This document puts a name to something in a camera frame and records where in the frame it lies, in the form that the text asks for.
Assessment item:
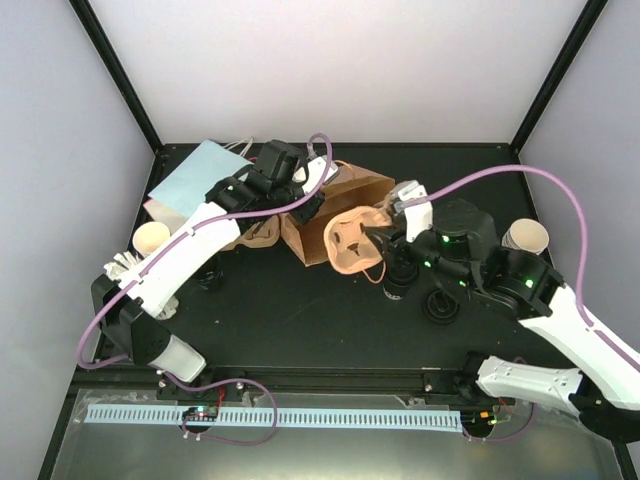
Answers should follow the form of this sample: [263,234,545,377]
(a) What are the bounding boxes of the single black sleeved cup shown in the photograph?
[382,266,419,301]

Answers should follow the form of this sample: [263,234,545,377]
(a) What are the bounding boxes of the brown paper bag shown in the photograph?
[280,164,396,267]

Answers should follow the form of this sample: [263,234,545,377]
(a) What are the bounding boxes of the single brown pulp carrier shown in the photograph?
[323,194,392,275]

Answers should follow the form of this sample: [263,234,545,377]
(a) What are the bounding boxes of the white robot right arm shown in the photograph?
[364,200,639,443]

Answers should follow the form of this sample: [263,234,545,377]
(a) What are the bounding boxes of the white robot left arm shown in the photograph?
[76,134,333,399]

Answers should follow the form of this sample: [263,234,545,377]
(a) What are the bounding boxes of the black coffee cup lid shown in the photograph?
[422,289,460,325]

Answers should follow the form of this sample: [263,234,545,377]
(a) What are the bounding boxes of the brown pulp cup carrier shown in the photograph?
[228,216,280,250]

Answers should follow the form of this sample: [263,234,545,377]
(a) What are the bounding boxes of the light blue paper bag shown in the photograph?
[149,140,250,217]

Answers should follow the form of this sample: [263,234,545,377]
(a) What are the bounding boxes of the right paper cup stack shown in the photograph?
[501,218,550,255]

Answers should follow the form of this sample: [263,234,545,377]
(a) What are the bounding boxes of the paper cup stack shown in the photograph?
[132,221,171,258]
[501,218,550,255]

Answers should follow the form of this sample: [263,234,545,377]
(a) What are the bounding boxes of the left paper cup stack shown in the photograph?
[132,221,171,258]

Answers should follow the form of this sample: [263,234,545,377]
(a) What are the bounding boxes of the white plastic cutlery bundle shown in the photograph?
[102,251,180,321]

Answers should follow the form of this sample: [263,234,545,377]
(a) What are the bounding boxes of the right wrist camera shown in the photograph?
[390,180,433,243]

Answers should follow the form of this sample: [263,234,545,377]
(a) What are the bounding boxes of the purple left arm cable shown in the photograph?
[74,131,335,446]

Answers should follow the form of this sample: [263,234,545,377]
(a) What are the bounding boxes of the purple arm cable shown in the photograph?
[74,131,335,446]
[399,163,640,446]

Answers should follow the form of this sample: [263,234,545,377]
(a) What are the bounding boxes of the black aluminium rail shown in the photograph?
[157,367,476,401]

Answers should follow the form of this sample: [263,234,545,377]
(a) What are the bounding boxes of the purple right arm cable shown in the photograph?
[399,163,640,446]

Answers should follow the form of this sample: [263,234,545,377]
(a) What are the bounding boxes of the light blue cable duct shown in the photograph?
[84,404,463,433]

